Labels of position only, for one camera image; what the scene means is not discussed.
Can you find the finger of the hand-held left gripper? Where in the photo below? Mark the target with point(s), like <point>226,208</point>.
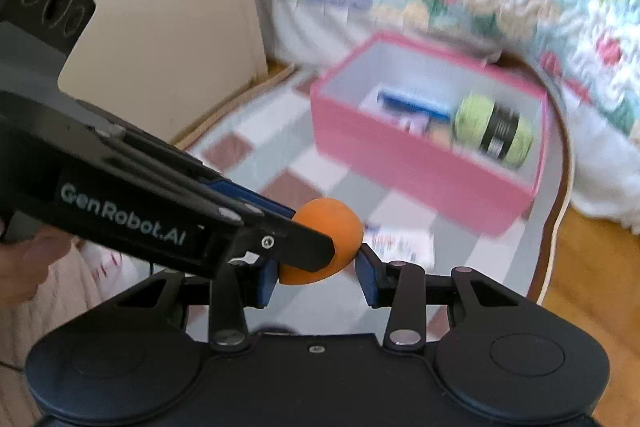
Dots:
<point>300,247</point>
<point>250,202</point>

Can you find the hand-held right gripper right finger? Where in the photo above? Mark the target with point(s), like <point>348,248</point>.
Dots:
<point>365,274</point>

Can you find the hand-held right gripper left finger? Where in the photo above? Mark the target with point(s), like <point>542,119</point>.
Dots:
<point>267,282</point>

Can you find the orange ball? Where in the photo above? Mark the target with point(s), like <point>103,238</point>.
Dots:
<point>325,219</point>

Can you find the pink cardboard box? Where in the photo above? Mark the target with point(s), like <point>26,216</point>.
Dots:
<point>400,167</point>

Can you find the person's left hand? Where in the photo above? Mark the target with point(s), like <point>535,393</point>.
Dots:
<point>35,262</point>

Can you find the white red blue packet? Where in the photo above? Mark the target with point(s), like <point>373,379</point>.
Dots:
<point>400,247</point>

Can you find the checked table mat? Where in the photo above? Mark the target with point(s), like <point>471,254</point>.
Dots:
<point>260,157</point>

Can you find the small white purple pack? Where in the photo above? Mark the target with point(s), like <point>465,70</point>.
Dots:
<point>415,124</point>

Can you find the round wooden table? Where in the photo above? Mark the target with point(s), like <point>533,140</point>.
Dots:
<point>547,257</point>

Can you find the green yarn ball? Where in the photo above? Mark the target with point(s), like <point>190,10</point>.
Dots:
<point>470,117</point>

